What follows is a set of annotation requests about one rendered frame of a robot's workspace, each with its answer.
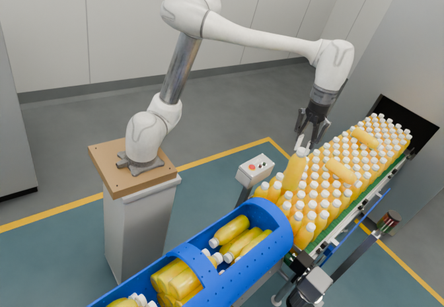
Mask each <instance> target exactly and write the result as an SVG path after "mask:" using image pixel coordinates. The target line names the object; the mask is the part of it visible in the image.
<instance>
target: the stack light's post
mask: <svg viewBox="0 0 444 307"><path fill-rule="evenodd" d="M374 232H375V230H374V231H372V233H370V235H368V237H367V238H366V239H365V240H364V241H363V242H362V243H361V244H360V245H359V246H358V247H357V248H356V249H355V250H354V251H353V252H352V254H351V255H350V256H349V257H348V258H347V259H346V260H345V261H344V262H343V263H342V264H341V265H340V266H339V267H338V268H337V270H335V272H333V274H331V276H330V278H331V279H332V280H333V284H334V283H335V282H336V281H337V280H338V279H339V278H340V277H341V276H342V275H343V274H344V273H345V272H346V271H347V270H348V269H349V268H350V267H351V266H352V265H353V264H354V263H355V262H356V261H357V260H358V259H359V258H360V257H361V256H362V255H363V254H364V253H365V252H366V251H367V250H368V249H369V248H370V247H371V246H372V245H373V244H374V243H375V242H376V241H377V240H378V239H379V237H380V236H381V235H379V236H375V235H374ZM333 284H332V285H333ZM332 285H331V286H332ZM331 286H330V287H331Z"/></svg>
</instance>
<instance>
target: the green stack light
mask: <svg viewBox="0 0 444 307"><path fill-rule="evenodd" d="M377 227H378V229H379V230H380V231H381V232H384V233H389V232H390V231H391V230H392V229H393V228H394V227H390V226H388V225H386V224H385V223H384V221H383V218H381V219H380V220H379V221H378V222H377Z"/></svg>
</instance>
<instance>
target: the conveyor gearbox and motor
mask: <svg viewBox="0 0 444 307"><path fill-rule="evenodd" d="M332 284H333V280H332V279H331V278H330V277H329V276H328V275H327V274H326V273H325V272H324V271H323V270H322V269H321V268H320V267H319V266H318V265H315V266H313V267H312V269H311V270H310V271H309V272H308V273H307V274H306V275H305V274H303V275H302V277H301V278H300V279H299V280H296V283H295V288H294V289H293V290H292V291H291V294H290V295H289V296H288V297H287V299H286V305H287V307H322V305H323V304H324V302H323V301H322V300H321V299H322V296H323V295H324V293H325V292H326V291H327V290H328V289H329V288H330V286H331V285H332Z"/></svg>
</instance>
